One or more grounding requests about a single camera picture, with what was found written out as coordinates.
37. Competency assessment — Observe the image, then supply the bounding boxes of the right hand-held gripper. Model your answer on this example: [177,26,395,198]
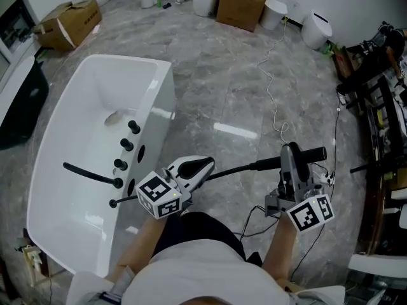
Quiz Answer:
[265,141,336,233]

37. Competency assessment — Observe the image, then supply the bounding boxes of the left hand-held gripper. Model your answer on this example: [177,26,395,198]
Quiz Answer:
[135,155,214,220]

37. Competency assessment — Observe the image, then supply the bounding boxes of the person's left forearm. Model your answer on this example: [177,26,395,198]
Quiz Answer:
[106,216,166,281]

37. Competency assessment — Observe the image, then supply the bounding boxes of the person's right forearm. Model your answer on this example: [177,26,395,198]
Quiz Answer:
[260,216,298,282]

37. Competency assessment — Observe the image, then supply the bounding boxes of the white bathtub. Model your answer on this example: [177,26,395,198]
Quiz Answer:
[25,54,176,279]

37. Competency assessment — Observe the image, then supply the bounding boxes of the black bathtub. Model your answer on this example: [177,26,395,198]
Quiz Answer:
[0,55,50,151]

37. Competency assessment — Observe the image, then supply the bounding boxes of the white power strip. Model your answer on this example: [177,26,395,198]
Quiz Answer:
[317,172,335,186]

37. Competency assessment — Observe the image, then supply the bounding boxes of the person's black trousers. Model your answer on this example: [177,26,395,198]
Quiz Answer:
[152,211,263,268]

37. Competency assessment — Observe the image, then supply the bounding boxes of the cluttered black equipment desk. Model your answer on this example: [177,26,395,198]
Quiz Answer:
[332,20,407,260]

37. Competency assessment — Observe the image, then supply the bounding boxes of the person's white shirt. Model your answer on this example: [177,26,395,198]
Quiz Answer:
[65,240,347,305]

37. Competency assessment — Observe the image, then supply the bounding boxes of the black curved faucet spout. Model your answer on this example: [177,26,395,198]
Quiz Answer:
[62,161,124,189]

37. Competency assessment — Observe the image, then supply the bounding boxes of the green plant leaves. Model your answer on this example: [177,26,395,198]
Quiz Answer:
[322,43,344,57]

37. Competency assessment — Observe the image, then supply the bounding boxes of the closed cardboard box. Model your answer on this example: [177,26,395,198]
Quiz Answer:
[216,0,270,33]

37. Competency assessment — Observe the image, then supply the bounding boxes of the pale plastic jug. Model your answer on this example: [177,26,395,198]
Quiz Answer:
[28,251,43,270]

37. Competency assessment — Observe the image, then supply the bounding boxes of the large opened cardboard box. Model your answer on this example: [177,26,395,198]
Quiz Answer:
[31,0,103,51]

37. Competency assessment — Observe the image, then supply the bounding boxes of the white framed glass door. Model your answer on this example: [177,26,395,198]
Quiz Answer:
[0,0,36,85]

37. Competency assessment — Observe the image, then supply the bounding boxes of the black power cable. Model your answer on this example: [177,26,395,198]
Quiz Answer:
[330,105,341,174]

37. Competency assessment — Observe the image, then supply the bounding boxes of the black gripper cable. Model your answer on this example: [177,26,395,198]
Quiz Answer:
[240,204,277,238]

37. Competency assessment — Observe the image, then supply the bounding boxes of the white power cable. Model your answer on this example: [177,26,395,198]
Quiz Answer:
[256,16,290,142]

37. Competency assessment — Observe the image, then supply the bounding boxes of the grey arm strap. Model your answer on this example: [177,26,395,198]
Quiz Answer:
[98,265,136,301]

